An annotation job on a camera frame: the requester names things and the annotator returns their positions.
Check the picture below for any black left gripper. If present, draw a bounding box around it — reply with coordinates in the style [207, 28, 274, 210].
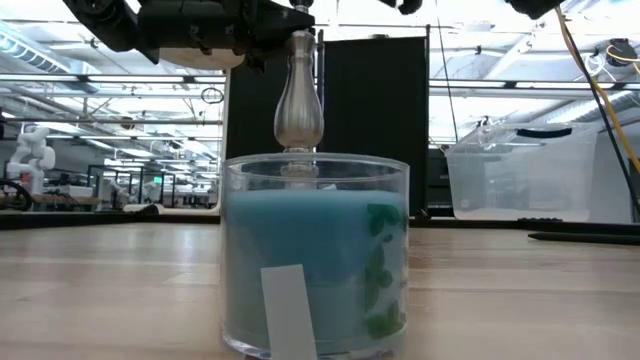
[137, 0, 316, 74]

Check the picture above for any silver metal lamp base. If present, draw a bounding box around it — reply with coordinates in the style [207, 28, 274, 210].
[273, 0, 326, 190]

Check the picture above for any black upright panel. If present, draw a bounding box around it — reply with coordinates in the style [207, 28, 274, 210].
[225, 35, 430, 217]

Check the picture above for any blue candle in glass jar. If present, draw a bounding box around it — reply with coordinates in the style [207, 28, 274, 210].
[218, 152, 411, 360]

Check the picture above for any white humanoid robot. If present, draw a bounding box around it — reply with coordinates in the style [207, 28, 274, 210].
[5, 124, 57, 196]

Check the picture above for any clear plastic storage bin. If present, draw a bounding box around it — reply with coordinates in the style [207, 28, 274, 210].
[444, 122, 600, 224]

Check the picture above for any black pen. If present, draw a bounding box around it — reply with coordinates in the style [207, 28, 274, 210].
[527, 231, 640, 247]

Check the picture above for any thin black hanging wire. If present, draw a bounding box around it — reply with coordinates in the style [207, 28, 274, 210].
[434, 0, 460, 146]

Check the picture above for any black hanging cable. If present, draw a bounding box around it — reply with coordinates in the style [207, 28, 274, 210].
[554, 14, 640, 216]

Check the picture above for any yellow hanging cable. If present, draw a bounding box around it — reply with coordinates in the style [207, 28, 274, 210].
[554, 9, 640, 174]

